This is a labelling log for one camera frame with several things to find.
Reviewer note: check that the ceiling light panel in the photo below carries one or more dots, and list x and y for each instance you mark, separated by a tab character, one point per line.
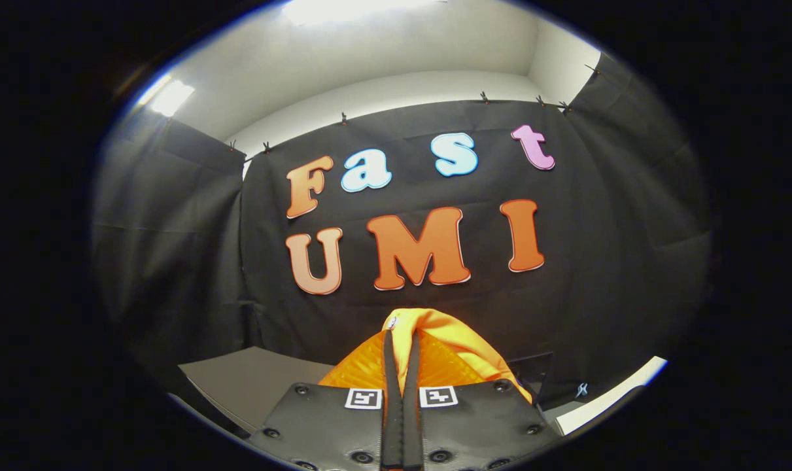
172	98

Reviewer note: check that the black backdrop cloth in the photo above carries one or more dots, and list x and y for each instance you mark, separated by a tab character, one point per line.
605	216

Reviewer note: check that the grey flat board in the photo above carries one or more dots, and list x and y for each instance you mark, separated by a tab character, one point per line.
252	386

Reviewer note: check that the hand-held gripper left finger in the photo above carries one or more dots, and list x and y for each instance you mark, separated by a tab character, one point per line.
392	405

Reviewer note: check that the yellow polo shirt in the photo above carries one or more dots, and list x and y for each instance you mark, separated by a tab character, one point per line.
454	333

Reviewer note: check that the white side table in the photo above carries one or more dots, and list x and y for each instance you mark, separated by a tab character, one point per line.
605	399

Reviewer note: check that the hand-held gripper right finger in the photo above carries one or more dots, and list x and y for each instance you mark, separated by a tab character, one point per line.
412	412

